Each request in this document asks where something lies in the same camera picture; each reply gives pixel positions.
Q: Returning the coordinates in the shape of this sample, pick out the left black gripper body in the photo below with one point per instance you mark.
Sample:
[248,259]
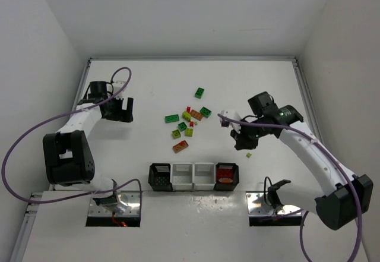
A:
[116,110]

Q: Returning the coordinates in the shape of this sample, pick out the far left black bin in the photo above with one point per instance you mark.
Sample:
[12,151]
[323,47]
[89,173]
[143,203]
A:
[159,177]

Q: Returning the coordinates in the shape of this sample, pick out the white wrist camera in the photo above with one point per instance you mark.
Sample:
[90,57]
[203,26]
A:
[118,89]
[230,118]

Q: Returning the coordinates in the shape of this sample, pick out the far right black bin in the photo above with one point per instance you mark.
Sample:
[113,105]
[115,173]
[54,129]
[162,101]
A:
[227,187]

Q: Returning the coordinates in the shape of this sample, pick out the tan lego plate lower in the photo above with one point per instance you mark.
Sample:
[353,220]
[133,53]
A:
[176,148]

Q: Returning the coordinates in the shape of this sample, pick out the tan lego plate upper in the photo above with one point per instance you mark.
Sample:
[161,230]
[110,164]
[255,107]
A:
[197,115]

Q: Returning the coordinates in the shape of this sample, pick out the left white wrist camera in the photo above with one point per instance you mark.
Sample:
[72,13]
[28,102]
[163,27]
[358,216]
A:
[118,89]

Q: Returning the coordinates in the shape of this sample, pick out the long red lego brick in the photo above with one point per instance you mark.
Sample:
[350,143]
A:
[224,173]

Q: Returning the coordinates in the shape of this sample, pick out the dark green square lego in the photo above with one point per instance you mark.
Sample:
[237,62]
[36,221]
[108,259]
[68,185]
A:
[182,126]

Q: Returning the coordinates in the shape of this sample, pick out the white bin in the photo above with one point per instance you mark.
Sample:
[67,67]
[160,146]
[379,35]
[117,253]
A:
[181,177]
[204,176]

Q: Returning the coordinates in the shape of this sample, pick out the long green lego brick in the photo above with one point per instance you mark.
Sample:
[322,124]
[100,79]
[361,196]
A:
[171,118]

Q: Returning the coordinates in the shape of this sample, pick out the green lego brick right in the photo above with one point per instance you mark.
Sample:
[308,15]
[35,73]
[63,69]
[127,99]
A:
[205,112]

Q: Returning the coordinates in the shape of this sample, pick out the black bin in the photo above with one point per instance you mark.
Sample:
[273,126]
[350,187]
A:
[159,177]
[227,187]

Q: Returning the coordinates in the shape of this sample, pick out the left white bin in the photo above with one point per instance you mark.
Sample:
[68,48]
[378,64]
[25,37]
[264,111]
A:
[181,177]

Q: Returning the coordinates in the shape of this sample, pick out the tan lego plate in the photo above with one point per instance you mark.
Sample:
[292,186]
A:
[176,148]
[197,115]

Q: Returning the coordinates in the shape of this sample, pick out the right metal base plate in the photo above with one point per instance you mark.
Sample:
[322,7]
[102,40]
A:
[257,207]

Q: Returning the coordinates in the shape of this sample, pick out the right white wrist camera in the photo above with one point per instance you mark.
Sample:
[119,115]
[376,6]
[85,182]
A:
[230,118]

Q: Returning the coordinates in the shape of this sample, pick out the right white bin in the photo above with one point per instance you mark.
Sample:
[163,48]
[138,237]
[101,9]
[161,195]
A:
[204,176]

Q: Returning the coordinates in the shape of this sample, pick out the far green lego brick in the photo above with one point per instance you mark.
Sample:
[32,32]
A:
[199,93]

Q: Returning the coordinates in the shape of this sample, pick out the metal base plate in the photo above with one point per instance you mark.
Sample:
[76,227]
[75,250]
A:
[121,204]
[257,207]

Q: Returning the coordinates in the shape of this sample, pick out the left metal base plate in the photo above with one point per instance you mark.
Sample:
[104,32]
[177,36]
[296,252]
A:
[121,204]

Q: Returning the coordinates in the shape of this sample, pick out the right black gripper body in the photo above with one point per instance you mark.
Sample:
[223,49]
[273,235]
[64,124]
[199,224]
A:
[246,139]

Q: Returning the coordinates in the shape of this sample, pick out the lime curved lego brick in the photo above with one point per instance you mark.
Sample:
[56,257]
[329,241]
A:
[186,116]

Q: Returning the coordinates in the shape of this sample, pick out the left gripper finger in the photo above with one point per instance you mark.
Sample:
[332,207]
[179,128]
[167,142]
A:
[129,110]
[116,111]

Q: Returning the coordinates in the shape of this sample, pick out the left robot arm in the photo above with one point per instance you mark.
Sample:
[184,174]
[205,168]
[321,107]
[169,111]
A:
[68,158]

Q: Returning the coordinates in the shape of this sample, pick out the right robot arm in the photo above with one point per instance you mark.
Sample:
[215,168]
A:
[341,194]

